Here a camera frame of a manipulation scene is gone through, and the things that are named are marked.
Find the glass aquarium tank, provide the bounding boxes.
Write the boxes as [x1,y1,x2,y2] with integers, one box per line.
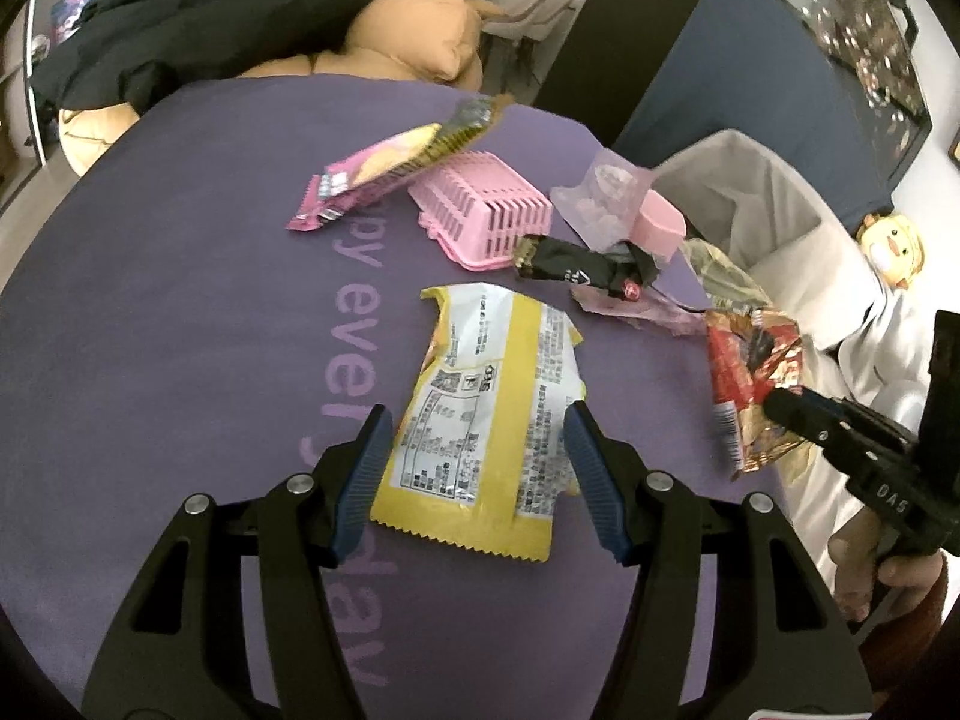
[720,0,935,188]

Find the colourful cartoon bag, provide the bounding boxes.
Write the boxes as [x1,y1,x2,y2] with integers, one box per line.
[49,0,106,38]

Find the tan round cushion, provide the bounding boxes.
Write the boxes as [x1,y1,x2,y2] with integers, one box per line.
[315,0,488,83]

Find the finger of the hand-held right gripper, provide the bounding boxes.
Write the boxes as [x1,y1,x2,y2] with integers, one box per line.
[763,388,852,460]
[806,392,912,451]

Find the tan beanbag base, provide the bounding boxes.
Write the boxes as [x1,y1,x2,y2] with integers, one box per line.
[58,52,316,175]

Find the yellow and white snack packet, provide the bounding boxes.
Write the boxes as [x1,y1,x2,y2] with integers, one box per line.
[371,281,587,565]

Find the black jacket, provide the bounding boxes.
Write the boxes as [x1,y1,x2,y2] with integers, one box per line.
[34,0,398,113]

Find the beige cloth cover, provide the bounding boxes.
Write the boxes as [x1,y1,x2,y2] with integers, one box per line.
[652,129,901,350]

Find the white cloth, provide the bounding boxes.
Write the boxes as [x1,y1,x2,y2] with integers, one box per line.
[787,277,946,616]

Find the glass door display cabinet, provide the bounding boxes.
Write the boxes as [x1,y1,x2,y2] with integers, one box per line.
[0,0,65,211]

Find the red and gold snack packet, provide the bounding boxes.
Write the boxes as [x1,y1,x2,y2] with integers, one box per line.
[705,307,815,481]

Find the black cabinet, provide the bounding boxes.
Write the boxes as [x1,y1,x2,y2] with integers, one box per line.
[536,0,721,143]

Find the black foil wrapper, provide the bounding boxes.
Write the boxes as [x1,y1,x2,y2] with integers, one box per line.
[514,234,661,302]

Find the pink biscuit packet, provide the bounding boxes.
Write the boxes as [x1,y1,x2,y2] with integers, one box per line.
[287,96,502,232]

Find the dark blue cloth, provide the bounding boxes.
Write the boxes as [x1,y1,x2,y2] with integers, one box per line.
[611,0,897,233]

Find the person's right hand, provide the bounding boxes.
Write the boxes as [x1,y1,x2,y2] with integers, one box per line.
[829,517,946,622]

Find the yellow duck plush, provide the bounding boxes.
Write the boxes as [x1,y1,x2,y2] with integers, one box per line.
[859,211,927,290]

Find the clear plastic bag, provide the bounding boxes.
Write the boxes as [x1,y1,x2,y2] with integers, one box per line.
[551,148,661,248]

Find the pink plastic box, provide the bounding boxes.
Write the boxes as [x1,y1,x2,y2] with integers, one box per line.
[628,190,687,250]

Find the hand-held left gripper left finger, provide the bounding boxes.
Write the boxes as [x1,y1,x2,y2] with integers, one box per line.
[81,403,395,720]

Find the pink translucent wrapper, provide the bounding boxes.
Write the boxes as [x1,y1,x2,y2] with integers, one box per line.
[574,285,713,335]

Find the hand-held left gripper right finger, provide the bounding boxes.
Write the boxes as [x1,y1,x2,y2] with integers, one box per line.
[562,399,875,720]

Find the pink plastic basket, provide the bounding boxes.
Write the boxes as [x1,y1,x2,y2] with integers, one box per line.
[409,150,554,273]

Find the beige dining chair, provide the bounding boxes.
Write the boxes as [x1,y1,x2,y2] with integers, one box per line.
[480,0,593,38]

